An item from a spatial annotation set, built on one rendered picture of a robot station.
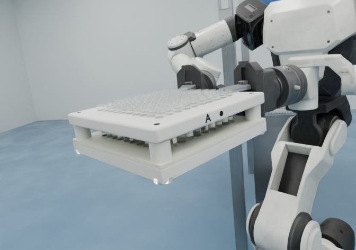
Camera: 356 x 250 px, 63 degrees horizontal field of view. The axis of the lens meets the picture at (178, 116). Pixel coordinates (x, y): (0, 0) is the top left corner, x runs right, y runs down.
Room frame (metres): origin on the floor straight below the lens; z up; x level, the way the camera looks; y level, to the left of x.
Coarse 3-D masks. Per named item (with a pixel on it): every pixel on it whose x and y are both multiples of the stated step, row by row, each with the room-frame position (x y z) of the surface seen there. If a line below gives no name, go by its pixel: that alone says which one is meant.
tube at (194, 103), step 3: (195, 99) 0.44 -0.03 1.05; (192, 102) 0.43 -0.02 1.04; (195, 102) 0.43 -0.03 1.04; (192, 105) 0.43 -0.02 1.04; (195, 105) 0.43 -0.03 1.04; (198, 105) 0.44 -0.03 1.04; (195, 129) 0.43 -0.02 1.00; (198, 129) 0.43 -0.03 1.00; (195, 132) 0.43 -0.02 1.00; (198, 132) 0.43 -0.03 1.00; (195, 135) 0.43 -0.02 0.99; (198, 135) 0.43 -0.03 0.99
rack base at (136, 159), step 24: (240, 120) 0.49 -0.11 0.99; (264, 120) 0.49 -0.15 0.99; (96, 144) 0.45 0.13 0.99; (120, 144) 0.44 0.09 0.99; (192, 144) 0.39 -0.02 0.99; (216, 144) 0.40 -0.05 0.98; (240, 144) 0.44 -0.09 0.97; (144, 168) 0.35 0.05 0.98; (168, 168) 0.33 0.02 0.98; (192, 168) 0.36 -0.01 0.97
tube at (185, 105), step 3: (183, 102) 0.43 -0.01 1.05; (186, 102) 0.43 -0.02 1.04; (189, 102) 0.42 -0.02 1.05; (183, 105) 0.42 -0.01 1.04; (186, 105) 0.42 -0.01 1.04; (189, 105) 0.42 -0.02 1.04; (183, 108) 0.42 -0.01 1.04; (186, 108) 0.42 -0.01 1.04; (189, 108) 0.42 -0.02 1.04; (189, 132) 0.42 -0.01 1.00; (192, 132) 0.42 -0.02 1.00; (186, 135) 0.42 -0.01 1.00; (189, 135) 0.42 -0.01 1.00; (192, 135) 0.42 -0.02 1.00; (186, 138) 0.42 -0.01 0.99; (189, 138) 0.42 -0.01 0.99; (192, 138) 0.42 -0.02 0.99
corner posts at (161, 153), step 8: (248, 112) 0.48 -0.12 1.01; (256, 112) 0.48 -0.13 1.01; (248, 120) 0.48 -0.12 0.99; (256, 120) 0.48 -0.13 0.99; (80, 128) 0.49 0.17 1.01; (80, 136) 0.49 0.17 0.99; (88, 136) 0.50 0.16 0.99; (152, 144) 0.34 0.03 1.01; (160, 144) 0.34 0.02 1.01; (168, 144) 0.34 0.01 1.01; (152, 152) 0.34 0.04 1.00; (160, 152) 0.34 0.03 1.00; (168, 152) 0.34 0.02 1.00; (152, 160) 0.34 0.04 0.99; (160, 160) 0.34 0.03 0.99; (168, 160) 0.34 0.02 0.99
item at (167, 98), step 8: (144, 96) 0.54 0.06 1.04; (152, 96) 0.53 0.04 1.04; (160, 96) 0.52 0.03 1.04; (168, 96) 0.50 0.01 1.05; (176, 96) 0.49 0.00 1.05; (184, 96) 0.48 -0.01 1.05; (192, 96) 0.48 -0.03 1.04; (200, 96) 0.47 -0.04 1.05; (120, 104) 0.48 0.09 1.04; (128, 104) 0.47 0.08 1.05; (136, 104) 0.46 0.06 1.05; (144, 104) 0.46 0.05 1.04; (152, 104) 0.44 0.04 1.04; (160, 104) 0.43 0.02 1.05; (168, 104) 0.43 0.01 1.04
